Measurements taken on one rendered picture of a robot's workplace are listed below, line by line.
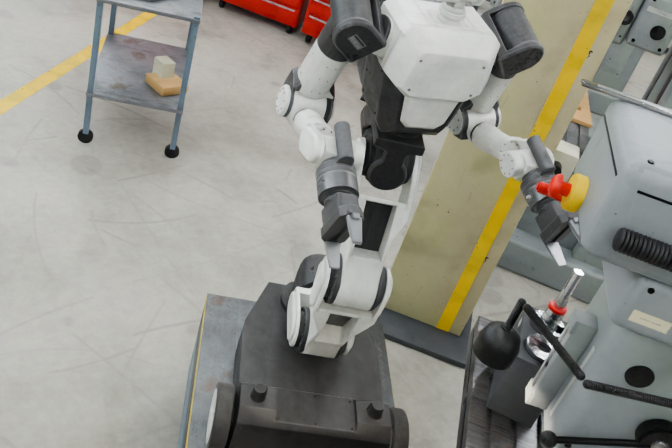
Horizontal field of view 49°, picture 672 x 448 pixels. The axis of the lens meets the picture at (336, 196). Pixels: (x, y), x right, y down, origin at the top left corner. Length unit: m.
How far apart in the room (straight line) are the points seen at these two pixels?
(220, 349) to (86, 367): 0.63
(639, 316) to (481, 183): 2.02
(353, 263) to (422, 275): 1.49
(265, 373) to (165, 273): 1.23
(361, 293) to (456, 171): 1.25
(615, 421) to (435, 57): 0.83
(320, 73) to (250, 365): 1.00
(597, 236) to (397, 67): 0.75
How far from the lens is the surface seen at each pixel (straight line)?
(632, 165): 1.06
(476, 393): 1.97
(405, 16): 1.70
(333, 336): 2.25
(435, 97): 1.75
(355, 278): 1.97
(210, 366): 2.54
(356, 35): 1.64
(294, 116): 1.81
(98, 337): 3.13
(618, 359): 1.27
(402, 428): 2.31
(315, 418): 2.24
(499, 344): 1.25
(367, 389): 2.41
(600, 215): 1.09
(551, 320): 1.93
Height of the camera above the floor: 2.26
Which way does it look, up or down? 32 degrees down
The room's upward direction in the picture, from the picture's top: 19 degrees clockwise
